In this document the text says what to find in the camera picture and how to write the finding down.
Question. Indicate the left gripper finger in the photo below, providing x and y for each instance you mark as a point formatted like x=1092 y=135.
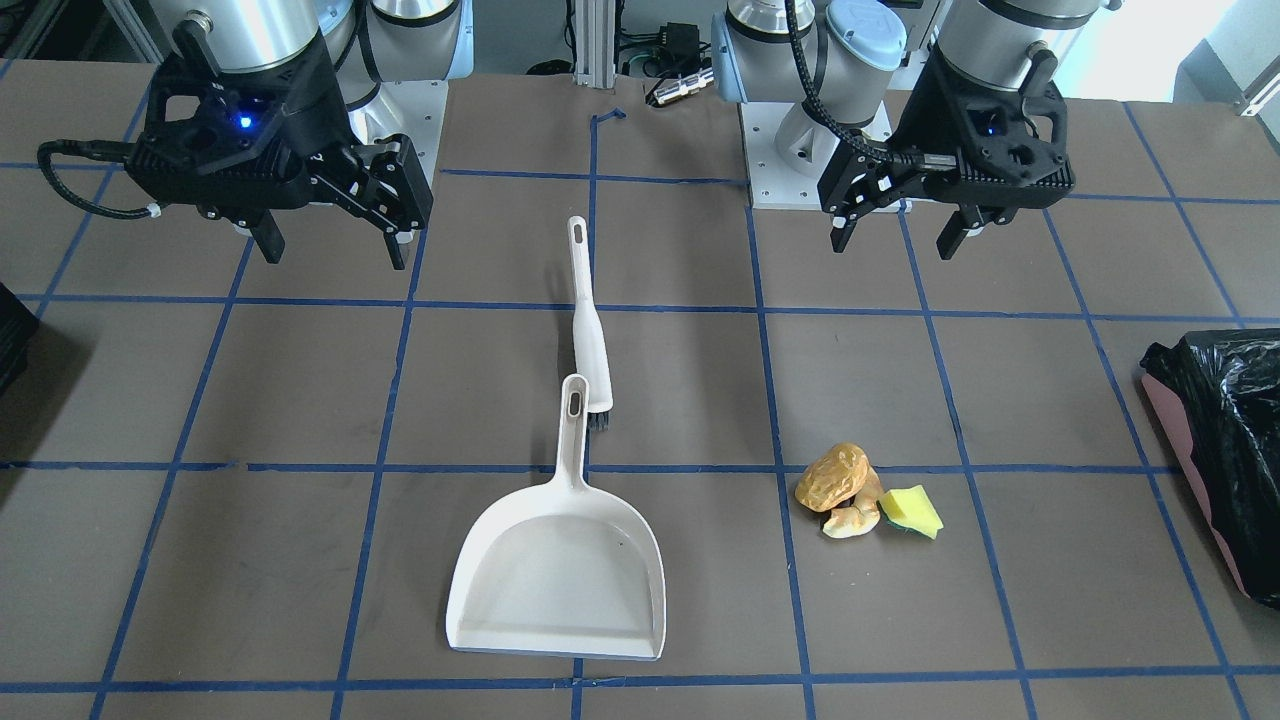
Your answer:
x=967 y=221
x=845 y=218

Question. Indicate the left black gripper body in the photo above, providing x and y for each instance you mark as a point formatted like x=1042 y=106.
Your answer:
x=922 y=122

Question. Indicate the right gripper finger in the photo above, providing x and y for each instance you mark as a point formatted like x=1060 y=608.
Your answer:
x=267 y=236
x=396 y=239

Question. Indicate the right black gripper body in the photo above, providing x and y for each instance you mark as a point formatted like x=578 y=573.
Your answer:
x=322 y=108

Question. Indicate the white hand brush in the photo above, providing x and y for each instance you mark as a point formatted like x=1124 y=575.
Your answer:
x=591 y=358

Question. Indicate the brown potato toy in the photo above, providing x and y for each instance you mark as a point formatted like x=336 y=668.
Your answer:
x=834 y=477

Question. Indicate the yellow sponge piece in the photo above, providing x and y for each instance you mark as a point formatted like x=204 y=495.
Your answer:
x=912 y=510

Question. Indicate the beige bread piece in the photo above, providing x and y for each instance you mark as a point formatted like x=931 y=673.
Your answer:
x=860 y=514

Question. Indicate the white dustpan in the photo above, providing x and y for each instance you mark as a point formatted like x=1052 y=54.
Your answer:
x=561 y=568

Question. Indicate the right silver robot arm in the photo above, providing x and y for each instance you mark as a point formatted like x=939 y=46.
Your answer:
x=454 y=25

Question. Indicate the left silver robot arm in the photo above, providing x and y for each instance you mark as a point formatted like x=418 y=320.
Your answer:
x=837 y=60

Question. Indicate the black bag lined bin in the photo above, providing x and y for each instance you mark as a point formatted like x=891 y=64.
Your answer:
x=1216 y=395

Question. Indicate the metal connector on table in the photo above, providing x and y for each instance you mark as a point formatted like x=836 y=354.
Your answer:
x=666 y=92

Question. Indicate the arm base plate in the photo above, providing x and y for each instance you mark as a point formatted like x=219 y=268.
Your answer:
x=786 y=152
x=415 y=109

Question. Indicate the aluminium frame post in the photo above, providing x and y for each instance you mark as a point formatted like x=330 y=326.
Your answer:
x=594 y=26

